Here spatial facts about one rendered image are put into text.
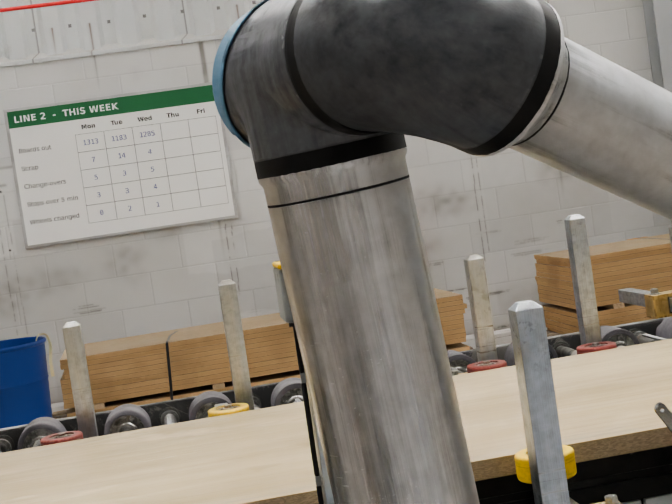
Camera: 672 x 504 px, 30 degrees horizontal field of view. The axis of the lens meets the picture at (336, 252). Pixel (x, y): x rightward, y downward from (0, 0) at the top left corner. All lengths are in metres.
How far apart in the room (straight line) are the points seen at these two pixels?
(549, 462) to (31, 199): 7.27
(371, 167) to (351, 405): 0.17
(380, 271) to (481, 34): 0.20
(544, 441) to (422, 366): 0.64
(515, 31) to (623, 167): 0.15
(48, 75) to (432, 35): 7.93
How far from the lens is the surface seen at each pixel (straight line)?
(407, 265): 0.92
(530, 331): 1.53
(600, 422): 1.90
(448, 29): 0.81
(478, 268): 2.64
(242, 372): 2.58
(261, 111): 0.92
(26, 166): 8.65
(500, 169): 8.95
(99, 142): 8.62
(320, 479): 1.52
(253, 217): 8.65
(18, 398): 6.99
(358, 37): 0.82
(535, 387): 1.54
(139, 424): 2.99
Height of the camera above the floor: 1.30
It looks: 3 degrees down
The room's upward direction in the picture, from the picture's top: 8 degrees counter-clockwise
